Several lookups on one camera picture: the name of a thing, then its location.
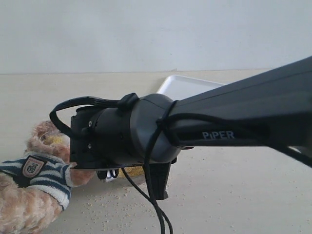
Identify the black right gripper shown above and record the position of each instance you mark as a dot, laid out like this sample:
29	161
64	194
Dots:
159	173

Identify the tan plush teddy bear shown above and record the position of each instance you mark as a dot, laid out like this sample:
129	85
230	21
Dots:
36	188

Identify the dark brown wooden spoon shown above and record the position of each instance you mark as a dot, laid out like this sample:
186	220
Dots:
188	147

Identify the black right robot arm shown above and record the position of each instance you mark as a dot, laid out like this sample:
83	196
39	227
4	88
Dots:
272	109

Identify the steel bowl of yellow grain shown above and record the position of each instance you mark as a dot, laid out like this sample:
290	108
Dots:
136	174

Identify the white rectangular foam tray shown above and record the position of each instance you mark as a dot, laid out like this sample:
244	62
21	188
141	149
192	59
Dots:
178	83

